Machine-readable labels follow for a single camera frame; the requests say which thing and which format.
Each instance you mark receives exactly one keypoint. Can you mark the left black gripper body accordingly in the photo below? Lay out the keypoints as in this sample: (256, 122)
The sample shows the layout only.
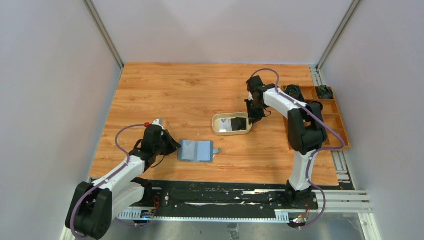
(161, 148)

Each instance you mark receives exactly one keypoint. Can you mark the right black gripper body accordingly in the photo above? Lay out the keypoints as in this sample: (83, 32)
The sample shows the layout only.
(255, 111)

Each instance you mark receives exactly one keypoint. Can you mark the blue card holder wallet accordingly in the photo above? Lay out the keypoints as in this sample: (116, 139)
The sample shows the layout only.
(197, 151)

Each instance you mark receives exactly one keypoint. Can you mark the black card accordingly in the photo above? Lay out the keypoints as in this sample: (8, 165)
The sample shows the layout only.
(239, 124)

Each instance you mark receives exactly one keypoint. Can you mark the beige oval tray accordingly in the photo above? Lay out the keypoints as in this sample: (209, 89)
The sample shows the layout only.
(215, 126)

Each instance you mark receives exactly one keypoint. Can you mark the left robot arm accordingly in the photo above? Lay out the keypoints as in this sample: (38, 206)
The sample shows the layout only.
(109, 188)

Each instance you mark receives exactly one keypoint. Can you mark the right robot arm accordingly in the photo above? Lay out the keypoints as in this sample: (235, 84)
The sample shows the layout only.
(305, 131)

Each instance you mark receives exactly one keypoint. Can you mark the white card in tray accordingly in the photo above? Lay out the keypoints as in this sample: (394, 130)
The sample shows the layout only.
(225, 125)

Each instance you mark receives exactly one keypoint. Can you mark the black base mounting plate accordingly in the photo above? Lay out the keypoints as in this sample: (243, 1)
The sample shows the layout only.
(223, 200)

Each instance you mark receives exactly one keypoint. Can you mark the wooden compartment organizer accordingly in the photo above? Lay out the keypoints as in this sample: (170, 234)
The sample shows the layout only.
(330, 111)

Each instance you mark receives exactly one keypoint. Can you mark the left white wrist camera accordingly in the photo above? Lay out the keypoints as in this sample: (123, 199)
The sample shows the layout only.
(158, 122)

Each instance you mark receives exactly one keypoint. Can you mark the aluminium frame rail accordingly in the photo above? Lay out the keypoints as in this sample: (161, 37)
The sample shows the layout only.
(344, 200)

